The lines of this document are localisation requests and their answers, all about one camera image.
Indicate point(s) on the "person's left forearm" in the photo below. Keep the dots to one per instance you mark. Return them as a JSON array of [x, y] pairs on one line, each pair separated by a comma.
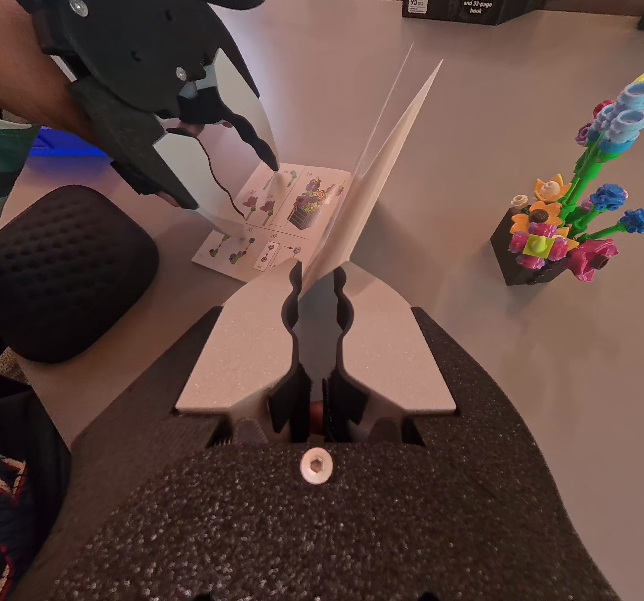
[[15, 158]]

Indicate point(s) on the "green lego sprig blue buds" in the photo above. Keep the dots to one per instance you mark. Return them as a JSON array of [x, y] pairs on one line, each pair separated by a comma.
[[586, 173]]

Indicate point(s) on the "blue plastic bin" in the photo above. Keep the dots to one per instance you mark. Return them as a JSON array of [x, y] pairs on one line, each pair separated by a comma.
[[65, 143]]

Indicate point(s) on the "black padded chair armrest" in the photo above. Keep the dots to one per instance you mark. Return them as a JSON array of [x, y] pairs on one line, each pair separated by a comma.
[[70, 274]]

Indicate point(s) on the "person's right hand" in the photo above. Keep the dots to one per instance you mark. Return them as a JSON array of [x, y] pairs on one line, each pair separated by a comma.
[[317, 417]]

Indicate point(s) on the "lego flower bouquet model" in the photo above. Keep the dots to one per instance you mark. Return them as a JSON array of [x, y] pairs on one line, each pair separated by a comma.
[[523, 264]]

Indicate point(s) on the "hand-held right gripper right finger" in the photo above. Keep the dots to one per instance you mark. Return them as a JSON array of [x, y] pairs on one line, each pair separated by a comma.
[[397, 359]]

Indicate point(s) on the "person's black lettered jersey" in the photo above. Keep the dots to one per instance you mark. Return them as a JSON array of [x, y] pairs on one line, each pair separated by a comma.
[[25, 485]]

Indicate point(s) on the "lego instruction booklet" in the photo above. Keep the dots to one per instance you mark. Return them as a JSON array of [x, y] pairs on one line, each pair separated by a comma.
[[372, 173]]

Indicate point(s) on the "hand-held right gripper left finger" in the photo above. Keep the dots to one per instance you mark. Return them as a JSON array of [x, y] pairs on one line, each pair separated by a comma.
[[241, 359]]

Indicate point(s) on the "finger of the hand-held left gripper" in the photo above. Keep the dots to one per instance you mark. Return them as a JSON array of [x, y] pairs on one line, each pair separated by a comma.
[[196, 178], [236, 103]]

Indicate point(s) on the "person's left hand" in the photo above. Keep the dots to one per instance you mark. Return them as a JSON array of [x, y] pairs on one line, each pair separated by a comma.
[[35, 83]]

